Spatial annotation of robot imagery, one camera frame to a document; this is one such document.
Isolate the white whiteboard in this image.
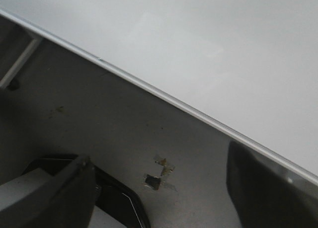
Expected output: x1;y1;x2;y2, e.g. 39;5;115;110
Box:
0;0;318;184

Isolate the black caster wheel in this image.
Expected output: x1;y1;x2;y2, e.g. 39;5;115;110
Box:
7;78;20;91

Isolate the black white robot base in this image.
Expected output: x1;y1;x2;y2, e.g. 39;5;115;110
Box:
0;156;151;228

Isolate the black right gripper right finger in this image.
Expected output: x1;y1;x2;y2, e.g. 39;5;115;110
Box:
227;141;318;228

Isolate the torn tape residue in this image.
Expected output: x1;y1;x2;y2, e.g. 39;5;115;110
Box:
143;153;177;192

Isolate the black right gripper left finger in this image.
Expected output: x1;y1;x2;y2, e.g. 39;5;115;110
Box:
0;154;96;228

